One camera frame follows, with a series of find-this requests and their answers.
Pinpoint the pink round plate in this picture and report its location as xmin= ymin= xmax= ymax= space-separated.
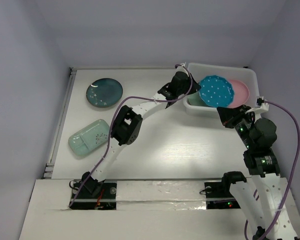
xmin=227 ymin=79 xmax=250 ymax=108

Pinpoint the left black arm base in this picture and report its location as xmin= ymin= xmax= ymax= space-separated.
xmin=68 ymin=181 xmax=118 ymax=210

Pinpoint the white plastic bin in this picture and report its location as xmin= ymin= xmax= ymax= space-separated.
xmin=183 ymin=63 xmax=259 ymax=118

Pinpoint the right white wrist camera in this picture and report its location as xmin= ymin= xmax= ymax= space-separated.
xmin=252 ymin=96 xmax=269 ymax=114

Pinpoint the mint rectangular divided plate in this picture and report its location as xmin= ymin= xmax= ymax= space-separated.
xmin=68 ymin=119 xmax=110 ymax=157

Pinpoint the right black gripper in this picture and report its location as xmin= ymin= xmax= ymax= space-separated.
xmin=216 ymin=103 xmax=255 ymax=149

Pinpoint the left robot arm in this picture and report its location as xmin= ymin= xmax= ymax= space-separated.
xmin=77 ymin=64 xmax=201 ymax=198

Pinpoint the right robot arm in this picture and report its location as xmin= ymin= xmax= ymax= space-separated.
xmin=217 ymin=105 xmax=299 ymax=240

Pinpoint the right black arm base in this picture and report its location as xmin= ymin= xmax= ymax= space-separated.
xmin=199 ymin=171 xmax=247 ymax=210

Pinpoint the dark teal round plate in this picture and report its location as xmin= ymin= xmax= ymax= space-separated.
xmin=86 ymin=78 xmax=123 ymax=108

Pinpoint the blue polka dot plate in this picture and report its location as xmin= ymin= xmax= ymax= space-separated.
xmin=199 ymin=75 xmax=235 ymax=108

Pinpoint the mint green flower plate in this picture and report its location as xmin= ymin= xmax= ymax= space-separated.
xmin=187 ymin=92 xmax=207 ymax=107

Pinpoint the metal side rail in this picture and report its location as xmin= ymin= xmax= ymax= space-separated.
xmin=41 ymin=67 xmax=77 ymax=179

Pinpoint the white foam front bar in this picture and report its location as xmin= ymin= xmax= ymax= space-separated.
xmin=115 ymin=180 xmax=207 ymax=211

